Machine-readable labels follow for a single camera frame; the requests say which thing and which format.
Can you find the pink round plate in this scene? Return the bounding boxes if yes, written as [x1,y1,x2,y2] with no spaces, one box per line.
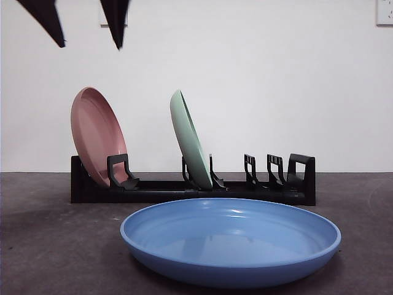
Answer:
[70,86,128,187]

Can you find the pale green round plate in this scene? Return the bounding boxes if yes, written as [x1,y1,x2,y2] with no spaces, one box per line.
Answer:
[170,89,214,189]

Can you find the blue round plate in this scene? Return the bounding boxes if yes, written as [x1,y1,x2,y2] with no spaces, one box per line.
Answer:
[119,197,342,289]

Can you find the black plastic plate rack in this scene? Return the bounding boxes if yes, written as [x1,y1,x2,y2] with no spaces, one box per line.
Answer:
[70,152,316,206]

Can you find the white wall socket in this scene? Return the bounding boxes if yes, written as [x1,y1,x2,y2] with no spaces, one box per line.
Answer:
[376,0,393,26]
[99,12,128,28]

